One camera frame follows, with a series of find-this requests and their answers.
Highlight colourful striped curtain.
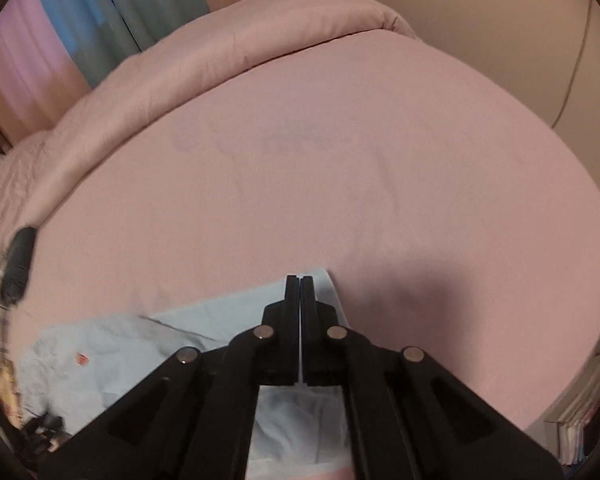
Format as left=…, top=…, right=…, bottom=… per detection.
left=0, top=0, right=240, bottom=145

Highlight pink bed sheet mattress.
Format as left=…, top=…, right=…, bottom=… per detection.
left=10, top=30, right=600, bottom=437

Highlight pink folded duvet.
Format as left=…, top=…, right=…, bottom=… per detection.
left=0, top=0, right=416, bottom=256

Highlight black object on bed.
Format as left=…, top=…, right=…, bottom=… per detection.
left=1, top=226, right=38, bottom=306

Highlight light blue denim pants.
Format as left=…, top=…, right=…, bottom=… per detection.
left=17, top=281, right=353, bottom=479

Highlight stack of books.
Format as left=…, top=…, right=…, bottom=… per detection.
left=543, top=339, right=600, bottom=468

